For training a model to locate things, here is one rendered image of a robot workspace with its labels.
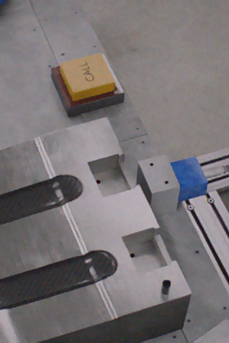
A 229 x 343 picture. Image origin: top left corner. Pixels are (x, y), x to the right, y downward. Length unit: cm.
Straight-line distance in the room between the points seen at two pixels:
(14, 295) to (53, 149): 20
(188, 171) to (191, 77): 126
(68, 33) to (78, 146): 30
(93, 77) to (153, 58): 119
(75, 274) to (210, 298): 18
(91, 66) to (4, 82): 13
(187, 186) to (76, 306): 24
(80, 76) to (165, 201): 22
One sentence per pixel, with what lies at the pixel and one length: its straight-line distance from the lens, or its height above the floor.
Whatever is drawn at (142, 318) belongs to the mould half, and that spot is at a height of 87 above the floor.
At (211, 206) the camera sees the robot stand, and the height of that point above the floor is 21.
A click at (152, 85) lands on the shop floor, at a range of 238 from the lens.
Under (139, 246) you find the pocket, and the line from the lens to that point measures 107.
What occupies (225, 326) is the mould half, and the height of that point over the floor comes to 86.
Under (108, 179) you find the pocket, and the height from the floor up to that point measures 86.
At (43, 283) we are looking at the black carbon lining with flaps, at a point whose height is 88.
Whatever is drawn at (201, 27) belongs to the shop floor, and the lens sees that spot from 255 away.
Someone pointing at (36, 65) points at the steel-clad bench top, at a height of 80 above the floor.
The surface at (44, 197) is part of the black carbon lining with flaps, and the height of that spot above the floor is 88.
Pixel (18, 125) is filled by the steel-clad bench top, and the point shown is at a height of 80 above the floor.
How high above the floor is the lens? 177
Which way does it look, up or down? 53 degrees down
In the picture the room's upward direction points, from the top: 5 degrees clockwise
